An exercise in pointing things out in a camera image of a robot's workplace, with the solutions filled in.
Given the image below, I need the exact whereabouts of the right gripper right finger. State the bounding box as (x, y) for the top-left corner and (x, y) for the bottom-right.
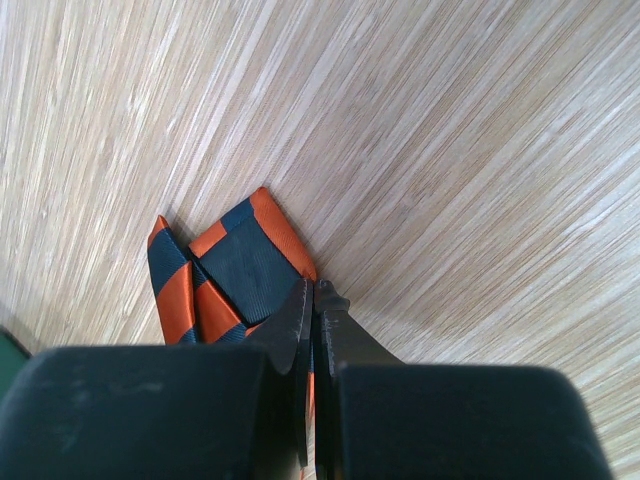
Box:
(312, 280), (612, 479)

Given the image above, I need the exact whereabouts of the green divided organizer tray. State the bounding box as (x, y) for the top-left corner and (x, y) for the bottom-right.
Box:
(0, 326), (32, 400)

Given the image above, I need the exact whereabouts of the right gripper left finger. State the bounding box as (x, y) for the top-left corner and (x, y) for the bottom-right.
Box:
(1, 279), (313, 479)

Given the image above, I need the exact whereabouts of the orange navy striped tie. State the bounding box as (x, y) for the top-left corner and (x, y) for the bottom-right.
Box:
(147, 187), (317, 468)

